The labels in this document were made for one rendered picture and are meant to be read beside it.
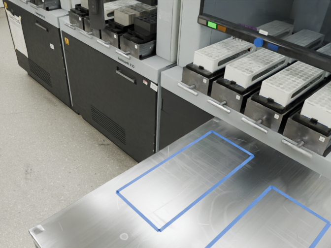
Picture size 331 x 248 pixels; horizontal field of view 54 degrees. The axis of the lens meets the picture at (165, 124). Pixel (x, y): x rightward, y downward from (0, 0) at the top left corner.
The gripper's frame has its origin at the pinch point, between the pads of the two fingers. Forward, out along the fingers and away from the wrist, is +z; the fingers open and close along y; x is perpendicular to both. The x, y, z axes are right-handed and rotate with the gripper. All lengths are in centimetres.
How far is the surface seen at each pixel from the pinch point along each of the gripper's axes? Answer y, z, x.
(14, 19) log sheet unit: -148, 62, -120
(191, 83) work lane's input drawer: -45, 40, 20
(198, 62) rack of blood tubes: -48, 33, 21
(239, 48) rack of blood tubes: -58, 29, 37
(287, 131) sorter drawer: -20, 39, 53
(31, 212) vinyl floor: -26, 115, -55
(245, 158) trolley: 3, 33, 38
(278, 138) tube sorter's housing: -21, 44, 51
